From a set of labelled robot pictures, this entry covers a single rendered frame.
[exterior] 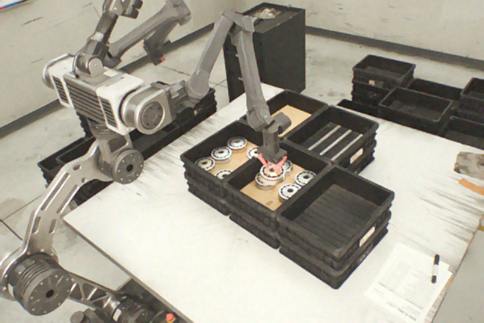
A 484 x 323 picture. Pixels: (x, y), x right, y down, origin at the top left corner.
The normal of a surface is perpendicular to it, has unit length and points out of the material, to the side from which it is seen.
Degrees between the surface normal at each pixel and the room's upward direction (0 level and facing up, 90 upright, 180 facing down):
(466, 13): 90
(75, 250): 0
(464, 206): 0
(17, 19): 90
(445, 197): 0
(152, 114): 90
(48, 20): 90
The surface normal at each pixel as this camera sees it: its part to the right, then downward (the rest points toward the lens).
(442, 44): -0.63, 0.50
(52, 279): 0.77, 0.32
